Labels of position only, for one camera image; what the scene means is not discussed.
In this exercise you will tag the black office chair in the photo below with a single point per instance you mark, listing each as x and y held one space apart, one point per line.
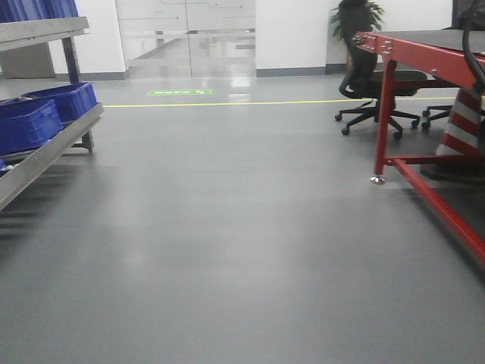
363 81

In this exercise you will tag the blue crate on low shelf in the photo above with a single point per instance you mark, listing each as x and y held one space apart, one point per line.
28 125

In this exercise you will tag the steel rack left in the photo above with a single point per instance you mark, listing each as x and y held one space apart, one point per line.
20 169

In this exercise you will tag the red white striped barrier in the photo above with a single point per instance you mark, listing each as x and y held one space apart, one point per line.
461 136

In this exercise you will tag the potted green plant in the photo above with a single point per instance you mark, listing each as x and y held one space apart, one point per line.
349 17

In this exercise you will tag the blue crate far low shelf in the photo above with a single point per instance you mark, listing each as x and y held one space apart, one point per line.
71 101

